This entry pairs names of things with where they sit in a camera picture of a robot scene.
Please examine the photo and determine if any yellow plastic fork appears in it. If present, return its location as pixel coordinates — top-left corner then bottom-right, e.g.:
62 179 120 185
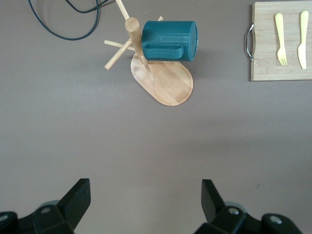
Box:
274 13 288 66

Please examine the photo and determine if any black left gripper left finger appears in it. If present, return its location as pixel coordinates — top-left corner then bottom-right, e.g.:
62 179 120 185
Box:
0 178 91 234

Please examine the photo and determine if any long black looped cable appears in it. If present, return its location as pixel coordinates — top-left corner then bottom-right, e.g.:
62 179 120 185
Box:
28 0 100 41

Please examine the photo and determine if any bamboo cutting board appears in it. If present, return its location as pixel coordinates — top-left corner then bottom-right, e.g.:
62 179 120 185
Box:
251 1 312 82

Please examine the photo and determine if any wooden mug tree stand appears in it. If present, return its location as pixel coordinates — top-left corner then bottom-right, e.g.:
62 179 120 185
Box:
104 0 194 107

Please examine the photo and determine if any metal cutting board handle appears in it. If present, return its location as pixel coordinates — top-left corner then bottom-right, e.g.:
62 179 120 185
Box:
245 23 255 63

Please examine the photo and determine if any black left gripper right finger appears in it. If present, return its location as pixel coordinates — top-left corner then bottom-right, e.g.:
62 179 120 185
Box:
195 179 303 234

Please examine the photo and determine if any dark teal ribbed cup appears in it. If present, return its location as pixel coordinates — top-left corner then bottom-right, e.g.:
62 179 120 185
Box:
140 20 197 62

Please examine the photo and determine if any yellow plastic knife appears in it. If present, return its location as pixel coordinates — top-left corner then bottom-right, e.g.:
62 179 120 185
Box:
296 10 310 70

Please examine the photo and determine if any thin black looped cable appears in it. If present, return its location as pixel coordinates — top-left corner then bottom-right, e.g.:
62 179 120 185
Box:
64 0 115 13

